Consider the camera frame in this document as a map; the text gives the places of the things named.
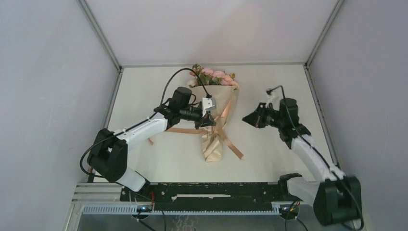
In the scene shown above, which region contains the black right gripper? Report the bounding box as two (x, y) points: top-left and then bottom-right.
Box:
(241, 102), (284, 128)

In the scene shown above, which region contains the tan ribbon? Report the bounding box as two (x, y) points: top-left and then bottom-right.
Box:
(167, 95), (244, 162)

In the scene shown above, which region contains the brown wrapping paper sheet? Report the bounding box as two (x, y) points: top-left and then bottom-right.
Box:
(199, 85), (244, 162)

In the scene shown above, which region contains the pink fake rose sprig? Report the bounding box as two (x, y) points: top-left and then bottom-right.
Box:
(187, 64), (208, 88)

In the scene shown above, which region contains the pink fake rose stem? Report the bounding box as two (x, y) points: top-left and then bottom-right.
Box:
(200, 68), (239, 88)

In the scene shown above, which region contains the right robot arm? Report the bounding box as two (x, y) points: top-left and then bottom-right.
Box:
(242, 98), (364, 228)

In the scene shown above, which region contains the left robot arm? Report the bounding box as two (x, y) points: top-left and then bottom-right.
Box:
(80, 87), (217, 201)

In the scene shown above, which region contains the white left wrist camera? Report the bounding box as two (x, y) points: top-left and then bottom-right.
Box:
(202, 97), (217, 115)

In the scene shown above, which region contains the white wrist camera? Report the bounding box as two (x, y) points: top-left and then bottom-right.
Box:
(266, 91), (278, 108)
(202, 97), (217, 115)

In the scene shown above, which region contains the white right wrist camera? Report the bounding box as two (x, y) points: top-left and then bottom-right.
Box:
(266, 91), (278, 108)

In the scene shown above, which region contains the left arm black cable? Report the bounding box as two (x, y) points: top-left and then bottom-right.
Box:
(79, 67), (213, 231)

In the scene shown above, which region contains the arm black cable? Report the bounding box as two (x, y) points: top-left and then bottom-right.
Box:
(266, 85), (365, 231)
(79, 67), (213, 231)

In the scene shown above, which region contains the black mounting base rail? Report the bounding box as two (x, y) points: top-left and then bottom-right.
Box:
(120, 182), (298, 213)

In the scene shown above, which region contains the white slotted cable duct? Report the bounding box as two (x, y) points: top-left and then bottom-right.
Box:
(82, 204), (289, 215)

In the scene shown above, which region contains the aluminium frame rail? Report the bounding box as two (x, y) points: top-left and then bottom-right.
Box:
(71, 181), (362, 205)

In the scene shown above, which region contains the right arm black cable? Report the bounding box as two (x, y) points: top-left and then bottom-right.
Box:
(266, 85), (365, 231)

